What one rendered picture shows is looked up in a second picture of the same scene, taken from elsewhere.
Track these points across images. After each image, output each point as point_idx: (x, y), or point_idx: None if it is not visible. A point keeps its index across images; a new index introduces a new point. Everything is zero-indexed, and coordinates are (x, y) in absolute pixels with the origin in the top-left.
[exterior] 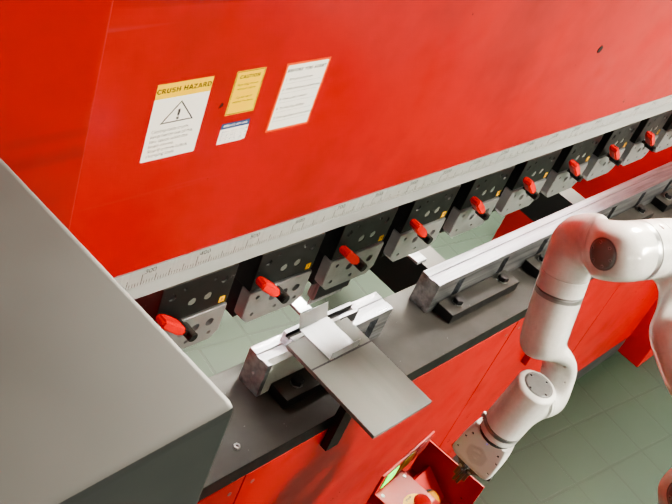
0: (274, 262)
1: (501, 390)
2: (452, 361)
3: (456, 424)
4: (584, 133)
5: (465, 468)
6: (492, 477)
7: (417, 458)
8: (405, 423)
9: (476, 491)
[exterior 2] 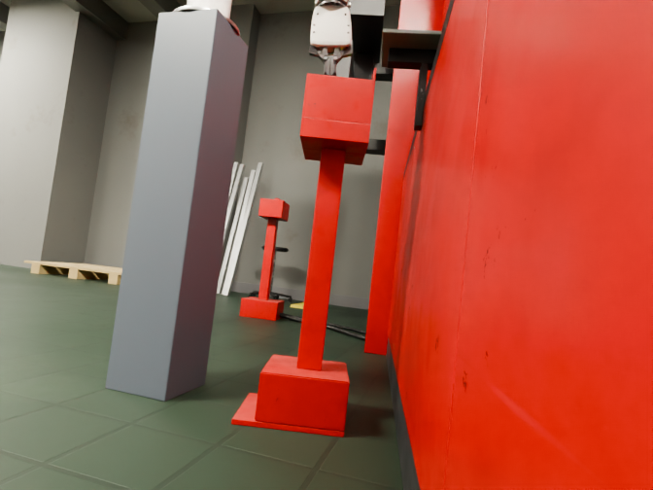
0: None
1: (595, 157)
2: (451, 15)
3: (468, 267)
4: None
5: (330, 65)
6: (309, 50)
7: (370, 109)
8: (434, 144)
9: (309, 84)
